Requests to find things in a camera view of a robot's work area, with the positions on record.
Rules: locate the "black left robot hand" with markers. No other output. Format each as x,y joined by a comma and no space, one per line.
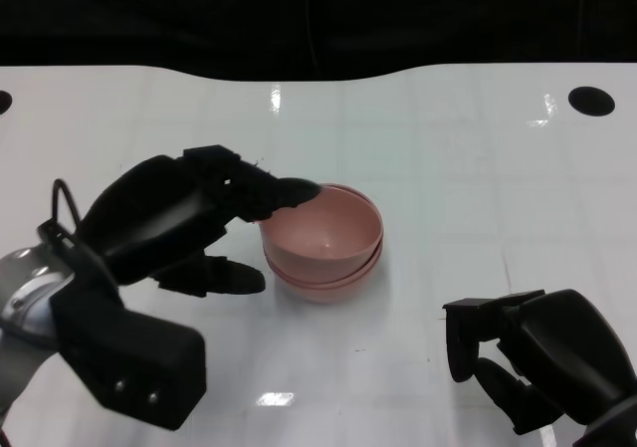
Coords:
159,218

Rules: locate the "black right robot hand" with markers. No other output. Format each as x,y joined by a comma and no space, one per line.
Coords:
562,347

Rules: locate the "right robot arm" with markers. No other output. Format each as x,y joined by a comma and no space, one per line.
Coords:
617,427

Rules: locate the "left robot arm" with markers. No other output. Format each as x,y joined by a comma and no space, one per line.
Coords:
25,297

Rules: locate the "black backdrop cloth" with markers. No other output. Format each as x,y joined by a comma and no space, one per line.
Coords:
149,19

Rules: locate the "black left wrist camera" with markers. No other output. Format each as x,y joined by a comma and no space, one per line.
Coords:
139,362

